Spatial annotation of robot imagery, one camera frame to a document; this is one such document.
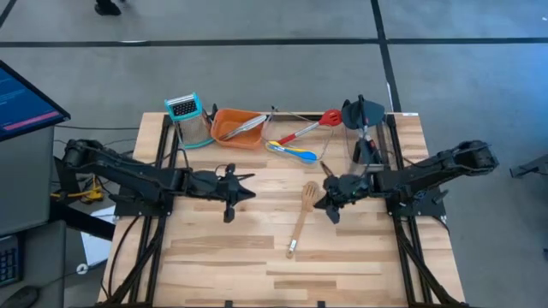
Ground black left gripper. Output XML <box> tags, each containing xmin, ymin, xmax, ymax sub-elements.
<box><xmin>187</xmin><ymin>163</ymin><xmax>257</xmax><ymax>224</ymax></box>

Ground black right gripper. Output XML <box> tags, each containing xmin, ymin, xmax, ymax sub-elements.
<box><xmin>314</xmin><ymin>161</ymin><xmax>374</xmax><ymax>226</ymax></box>

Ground wooden slotted spoon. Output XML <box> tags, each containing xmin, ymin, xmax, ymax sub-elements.
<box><xmin>285</xmin><ymin>181</ymin><xmax>321</xmax><ymax>260</ymax></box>

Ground blue silicone spoon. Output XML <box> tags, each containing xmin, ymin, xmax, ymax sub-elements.
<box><xmin>269</xmin><ymin>143</ymin><xmax>319</xmax><ymax>164</ymax></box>

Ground yellow silicone spoon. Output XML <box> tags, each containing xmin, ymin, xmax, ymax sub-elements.
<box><xmin>264</xmin><ymin>139</ymin><xmax>309</xmax><ymax>155</ymax></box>

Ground metal kitchen tongs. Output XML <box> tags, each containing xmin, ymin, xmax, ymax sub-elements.
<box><xmin>218</xmin><ymin>114</ymin><xmax>267</xmax><ymax>142</ymax></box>

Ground narrow black spatula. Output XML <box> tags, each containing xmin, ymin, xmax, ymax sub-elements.
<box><xmin>353</xmin><ymin>93</ymin><xmax>378</xmax><ymax>166</ymax></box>

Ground orange plastic bin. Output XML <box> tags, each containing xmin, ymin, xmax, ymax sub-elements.
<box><xmin>209</xmin><ymin>107</ymin><xmax>269</xmax><ymax>151</ymax></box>

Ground clear plastic bin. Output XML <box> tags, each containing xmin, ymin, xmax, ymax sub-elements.
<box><xmin>342</xmin><ymin>104</ymin><xmax>397</xmax><ymax>172</ymax></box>
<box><xmin>260</xmin><ymin>105</ymin><xmax>342</xmax><ymax>167</ymax></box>

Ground teal metal box grater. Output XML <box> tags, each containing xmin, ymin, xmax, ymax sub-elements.
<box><xmin>164</xmin><ymin>92</ymin><xmax>217</xmax><ymax>150</ymax></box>

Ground white paper sheet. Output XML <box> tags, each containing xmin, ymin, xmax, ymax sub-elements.
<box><xmin>80</xmin><ymin>204</ymin><xmax>117</xmax><ymax>267</ymax></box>

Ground black desk leg bar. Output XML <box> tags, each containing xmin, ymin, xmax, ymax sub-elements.
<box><xmin>49</xmin><ymin>170</ymin><xmax>116</xmax><ymax>240</ymax></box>

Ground grey desk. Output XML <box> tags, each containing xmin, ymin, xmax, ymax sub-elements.
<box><xmin>0</xmin><ymin>126</ymin><xmax>69</xmax><ymax>308</ymax></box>

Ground person's shoe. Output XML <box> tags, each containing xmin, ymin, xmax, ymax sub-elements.
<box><xmin>93</xmin><ymin>0</ymin><xmax>123</xmax><ymax>17</ymax></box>

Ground computer monitor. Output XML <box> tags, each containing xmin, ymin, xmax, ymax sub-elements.
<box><xmin>0</xmin><ymin>59</ymin><xmax>72</xmax><ymax>142</ymax></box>

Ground black keyboard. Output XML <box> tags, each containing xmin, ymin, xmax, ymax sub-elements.
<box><xmin>0</xmin><ymin>234</ymin><xmax>23</xmax><ymax>287</ymax></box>

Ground black computer mouse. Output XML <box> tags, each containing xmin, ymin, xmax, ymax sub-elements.
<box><xmin>0</xmin><ymin>285</ymin><xmax>40</xmax><ymax>308</ymax></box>

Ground yellow cable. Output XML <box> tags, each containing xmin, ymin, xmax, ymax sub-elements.
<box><xmin>50</xmin><ymin>175</ymin><xmax>106</xmax><ymax>204</ymax></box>

